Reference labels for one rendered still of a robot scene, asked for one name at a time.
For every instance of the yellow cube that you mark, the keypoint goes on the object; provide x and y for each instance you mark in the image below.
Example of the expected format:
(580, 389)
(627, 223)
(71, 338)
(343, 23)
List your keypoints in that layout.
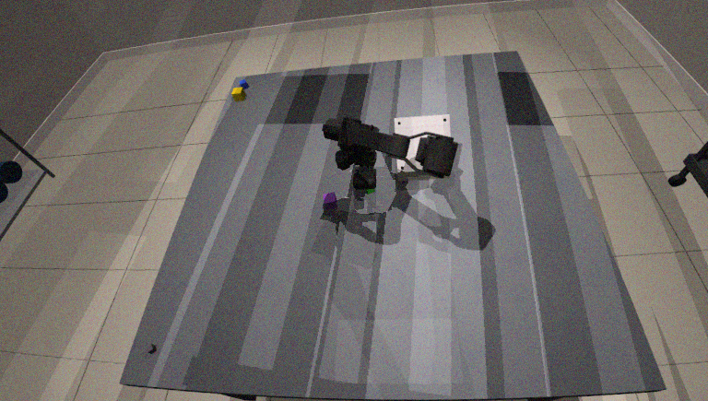
(238, 94)

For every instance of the purple cube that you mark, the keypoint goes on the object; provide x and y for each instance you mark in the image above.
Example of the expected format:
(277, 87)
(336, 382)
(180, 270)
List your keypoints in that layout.
(330, 201)

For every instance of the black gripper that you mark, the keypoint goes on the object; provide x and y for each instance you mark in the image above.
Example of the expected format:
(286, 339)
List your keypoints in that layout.
(365, 176)

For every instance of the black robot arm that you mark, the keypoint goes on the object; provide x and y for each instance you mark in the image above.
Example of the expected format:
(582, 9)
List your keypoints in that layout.
(435, 152)

